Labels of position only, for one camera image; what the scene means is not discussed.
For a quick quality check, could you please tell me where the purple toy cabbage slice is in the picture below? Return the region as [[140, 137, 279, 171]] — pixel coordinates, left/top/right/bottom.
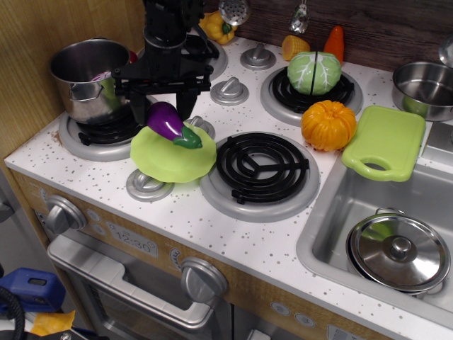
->
[[91, 71, 111, 82]]

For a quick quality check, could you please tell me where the black cable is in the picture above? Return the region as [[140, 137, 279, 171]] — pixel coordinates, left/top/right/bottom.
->
[[0, 285, 25, 340]]

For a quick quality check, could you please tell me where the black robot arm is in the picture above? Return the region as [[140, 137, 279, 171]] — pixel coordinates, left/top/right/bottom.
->
[[111, 1, 213, 125]]

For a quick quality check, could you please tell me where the green toy cabbage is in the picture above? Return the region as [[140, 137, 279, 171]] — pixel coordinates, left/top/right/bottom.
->
[[287, 52, 342, 96]]

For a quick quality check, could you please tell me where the toy corn cob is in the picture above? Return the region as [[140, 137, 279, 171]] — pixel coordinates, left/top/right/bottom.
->
[[282, 35, 311, 61]]

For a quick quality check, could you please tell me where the yellow cloth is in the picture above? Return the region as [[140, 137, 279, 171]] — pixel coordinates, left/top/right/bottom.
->
[[29, 310, 76, 336]]

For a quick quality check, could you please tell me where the purple toy eggplant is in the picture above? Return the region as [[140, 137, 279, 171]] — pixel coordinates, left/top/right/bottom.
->
[[147, 101, 202, 149]]

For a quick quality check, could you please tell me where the grey stove knob back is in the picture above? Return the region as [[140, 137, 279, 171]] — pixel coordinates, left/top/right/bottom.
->
[[240, 43, 276, 70]]

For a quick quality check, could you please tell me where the front right stove burner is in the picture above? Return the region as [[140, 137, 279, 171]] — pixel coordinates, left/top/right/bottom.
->
[[200, 132, 320, 223]]

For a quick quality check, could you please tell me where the orange toy pumpkin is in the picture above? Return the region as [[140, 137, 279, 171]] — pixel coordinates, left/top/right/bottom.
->
[[301, 100, 357, 152]]

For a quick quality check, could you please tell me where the yellow toy bell pepper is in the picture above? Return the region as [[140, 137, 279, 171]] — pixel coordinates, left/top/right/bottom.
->
[[199, 11, 237, 45]]

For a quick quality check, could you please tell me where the hanging steel skimmer spoon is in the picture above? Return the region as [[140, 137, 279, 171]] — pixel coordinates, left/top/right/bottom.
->
[[218, 0, 251, 26]]

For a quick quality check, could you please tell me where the light green plastic plate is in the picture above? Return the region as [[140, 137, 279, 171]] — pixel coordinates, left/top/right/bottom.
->
[[130, 123, 217, 183]]

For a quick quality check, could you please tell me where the red toy chili pepper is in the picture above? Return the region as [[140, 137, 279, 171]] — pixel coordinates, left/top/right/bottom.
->
[[129, 50, 138, 64]]

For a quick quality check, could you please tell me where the grey oven dial right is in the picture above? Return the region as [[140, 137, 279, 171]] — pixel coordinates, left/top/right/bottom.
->
[[181, 256, 229, 307]]

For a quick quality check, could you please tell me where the grey stove knob front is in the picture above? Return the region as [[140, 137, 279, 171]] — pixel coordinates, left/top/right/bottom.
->
[[126, 169, 174, 202]]

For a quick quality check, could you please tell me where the steel toy sink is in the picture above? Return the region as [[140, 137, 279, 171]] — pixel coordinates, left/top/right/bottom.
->
[[295, 155, 453, 324]]

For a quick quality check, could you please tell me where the steel pot with lid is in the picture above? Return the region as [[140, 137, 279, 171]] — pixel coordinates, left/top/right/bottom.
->
[[345, 207, 452, 299]]

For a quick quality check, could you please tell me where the grey oven door handle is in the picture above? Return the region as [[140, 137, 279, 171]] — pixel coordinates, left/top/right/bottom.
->
[[47, 235, 218, 339]]

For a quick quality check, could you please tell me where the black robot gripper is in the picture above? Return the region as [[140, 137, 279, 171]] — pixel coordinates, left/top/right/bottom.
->
[[112, 38, 214, 125]]

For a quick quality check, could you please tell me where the back right stove burner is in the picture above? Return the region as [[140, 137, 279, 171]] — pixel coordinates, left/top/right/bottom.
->
[[260, 67, 364, 127]]

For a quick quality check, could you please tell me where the steel saucepan back right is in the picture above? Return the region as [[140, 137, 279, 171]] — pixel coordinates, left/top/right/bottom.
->
[[392, 62, 452, 122]]

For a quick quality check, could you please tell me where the grey oven dial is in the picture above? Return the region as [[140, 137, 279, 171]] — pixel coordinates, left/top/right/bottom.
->
[[45, 195, 88, 235], [181, 256, 229, 307]]

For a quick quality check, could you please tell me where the grey stove knob under plate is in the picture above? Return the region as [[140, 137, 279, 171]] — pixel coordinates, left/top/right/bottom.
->
[[186, 115, 216, 140]]

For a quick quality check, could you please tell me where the grey stove knob centre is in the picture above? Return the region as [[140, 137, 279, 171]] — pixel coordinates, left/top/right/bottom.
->
[[210, 76, 249, 106]]

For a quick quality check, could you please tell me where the green plastic cutting board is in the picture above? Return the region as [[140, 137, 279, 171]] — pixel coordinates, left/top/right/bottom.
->
[[341, 106, 426, 182]]

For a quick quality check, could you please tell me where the orange toy carrot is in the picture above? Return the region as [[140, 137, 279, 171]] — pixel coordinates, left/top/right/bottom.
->
[[323, 25, 345, 64]]

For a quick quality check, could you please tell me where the hanging steel ladle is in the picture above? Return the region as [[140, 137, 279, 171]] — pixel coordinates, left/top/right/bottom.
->
[[289, 0, 309, 34]]

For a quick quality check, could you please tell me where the front left stove burner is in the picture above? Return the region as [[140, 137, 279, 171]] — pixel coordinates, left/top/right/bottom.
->
[[59, 104, 142, 162]]

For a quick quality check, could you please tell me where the blue clamp tool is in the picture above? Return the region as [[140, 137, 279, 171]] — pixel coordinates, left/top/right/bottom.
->
[[1, 268, 66, 312]]

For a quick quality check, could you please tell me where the tall steel pot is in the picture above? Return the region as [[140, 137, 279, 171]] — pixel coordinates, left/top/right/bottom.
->
[[50, 38, 130, 125]]

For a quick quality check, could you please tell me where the grey oven dial left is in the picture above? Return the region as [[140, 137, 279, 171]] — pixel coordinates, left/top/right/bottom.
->
[[45, 195, 88, 235]]

